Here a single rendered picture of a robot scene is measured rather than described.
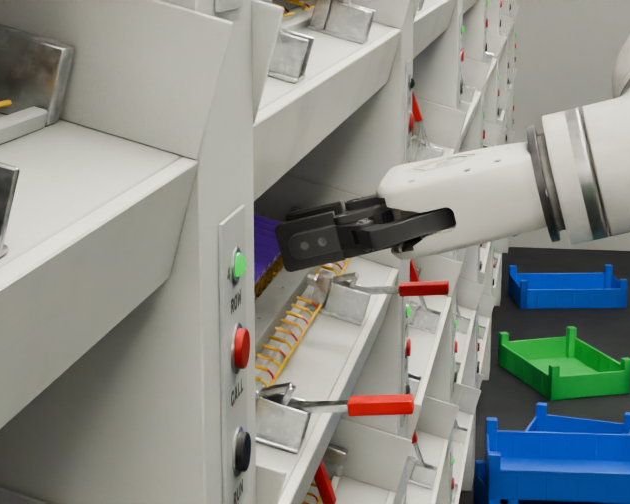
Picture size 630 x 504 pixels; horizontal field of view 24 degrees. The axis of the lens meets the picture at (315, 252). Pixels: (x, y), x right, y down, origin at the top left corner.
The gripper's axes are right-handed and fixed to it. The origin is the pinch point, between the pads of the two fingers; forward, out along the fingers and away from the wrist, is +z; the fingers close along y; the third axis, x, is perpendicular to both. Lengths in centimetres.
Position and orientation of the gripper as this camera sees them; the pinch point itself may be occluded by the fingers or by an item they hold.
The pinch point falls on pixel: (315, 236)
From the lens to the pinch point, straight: 95.6
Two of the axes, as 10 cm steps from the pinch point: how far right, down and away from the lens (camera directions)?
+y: -1.6, 2.1, -9.6
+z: -9.5, 2.2, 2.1
